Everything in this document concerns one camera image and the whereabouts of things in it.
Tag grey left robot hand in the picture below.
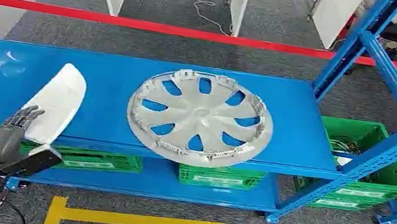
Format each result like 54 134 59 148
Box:
0 98 47 172

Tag white curved plastic part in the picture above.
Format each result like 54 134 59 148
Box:
15 56 91 152

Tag green plastic crate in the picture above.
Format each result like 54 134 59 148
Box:
17 135 145 182
174 157 268 200
288 109 397 223

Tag blue metal shelf rack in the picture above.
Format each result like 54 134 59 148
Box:
0 0 397 224

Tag red barrier tape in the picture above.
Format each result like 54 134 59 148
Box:
0 0 397 76

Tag silver plastic wheel hubcap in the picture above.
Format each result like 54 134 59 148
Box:
118 59 282 180

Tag white desk panel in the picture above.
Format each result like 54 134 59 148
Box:
287 0 367 55

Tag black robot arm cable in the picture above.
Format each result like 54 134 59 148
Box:
0 189 33 224

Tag white floor cable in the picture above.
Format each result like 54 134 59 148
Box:
184 0 240 37

